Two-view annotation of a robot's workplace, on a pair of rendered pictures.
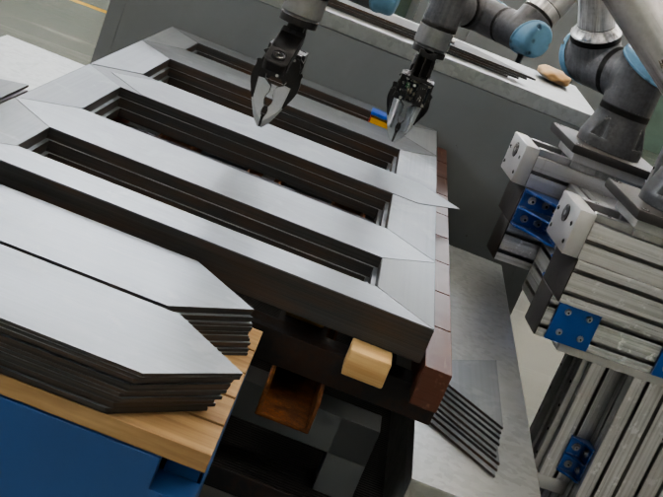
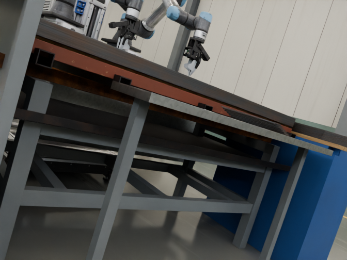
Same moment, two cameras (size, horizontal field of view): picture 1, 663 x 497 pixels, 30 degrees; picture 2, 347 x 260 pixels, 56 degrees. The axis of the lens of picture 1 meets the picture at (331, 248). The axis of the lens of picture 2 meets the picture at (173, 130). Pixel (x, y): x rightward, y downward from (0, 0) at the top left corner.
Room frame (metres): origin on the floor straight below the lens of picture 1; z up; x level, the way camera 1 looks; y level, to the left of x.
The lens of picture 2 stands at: (3.38, 1.72, 0.74)
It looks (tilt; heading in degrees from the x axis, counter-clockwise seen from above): 5 degrees down; 232
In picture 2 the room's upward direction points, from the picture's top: 18 degrees clockwise
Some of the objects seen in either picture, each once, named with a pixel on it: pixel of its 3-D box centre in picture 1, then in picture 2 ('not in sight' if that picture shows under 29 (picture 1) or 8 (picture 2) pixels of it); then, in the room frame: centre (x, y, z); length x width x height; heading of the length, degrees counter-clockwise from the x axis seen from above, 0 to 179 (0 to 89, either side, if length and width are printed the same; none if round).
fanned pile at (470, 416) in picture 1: (461, 400); not in sight; (1.85, -0.28, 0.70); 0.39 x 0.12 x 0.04; 1
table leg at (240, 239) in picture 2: not in sight; (255, 196); (1.68, 0.53, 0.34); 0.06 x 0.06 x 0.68; 1
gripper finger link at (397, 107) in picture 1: (393, 119); (124, 46); (2.55, -0.02, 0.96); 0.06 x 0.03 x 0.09; 1
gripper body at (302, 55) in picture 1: (288, 47); (194, 49); (2.24, 0.21, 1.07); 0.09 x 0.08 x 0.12; 1
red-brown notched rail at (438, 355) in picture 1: (433, 237); not in sight; (2.40, -0.18, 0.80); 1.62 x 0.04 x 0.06; 1
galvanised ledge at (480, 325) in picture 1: (466, 349); not in sight; (2.20, -0.31, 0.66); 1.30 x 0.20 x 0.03; 1
